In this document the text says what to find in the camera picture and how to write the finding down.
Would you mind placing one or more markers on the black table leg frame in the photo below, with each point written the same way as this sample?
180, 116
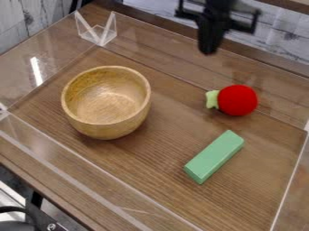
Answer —
43, 222

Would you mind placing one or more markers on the green rectangular block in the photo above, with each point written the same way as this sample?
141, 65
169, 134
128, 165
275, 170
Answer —
212, 158

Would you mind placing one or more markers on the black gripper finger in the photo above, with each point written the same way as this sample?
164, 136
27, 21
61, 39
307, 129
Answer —
212, 36

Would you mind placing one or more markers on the red plush fruit green stem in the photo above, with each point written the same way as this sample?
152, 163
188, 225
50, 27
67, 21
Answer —
235, 100

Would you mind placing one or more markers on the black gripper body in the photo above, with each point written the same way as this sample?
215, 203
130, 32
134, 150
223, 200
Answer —
189, 9

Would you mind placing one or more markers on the clear acrylic corner bracket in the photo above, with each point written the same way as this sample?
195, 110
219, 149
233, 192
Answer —
100, 34

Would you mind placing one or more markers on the wooden bowl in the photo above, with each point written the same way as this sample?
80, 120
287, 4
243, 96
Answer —
106, 101

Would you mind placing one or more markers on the clear acrylic tray wall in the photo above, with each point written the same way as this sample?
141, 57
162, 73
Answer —
96, 197

